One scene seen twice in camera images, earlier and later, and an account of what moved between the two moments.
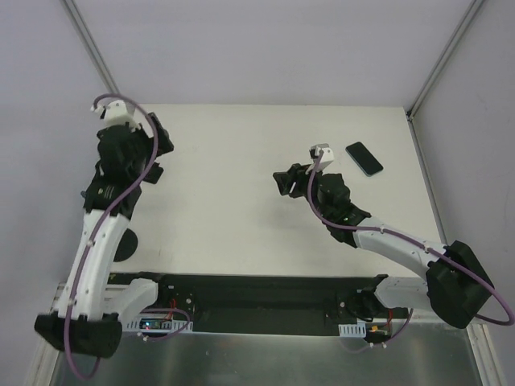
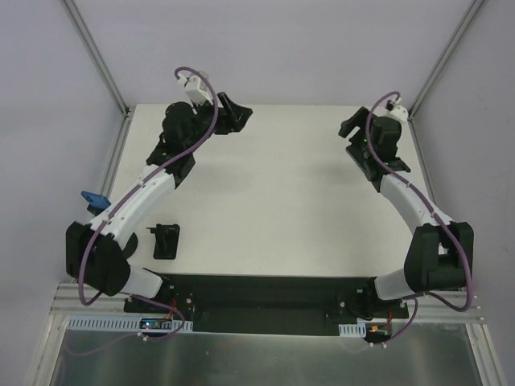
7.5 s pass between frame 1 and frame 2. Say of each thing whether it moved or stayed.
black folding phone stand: moved
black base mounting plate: stayed
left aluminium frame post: stayed
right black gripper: moved
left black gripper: moved
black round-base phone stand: stayed
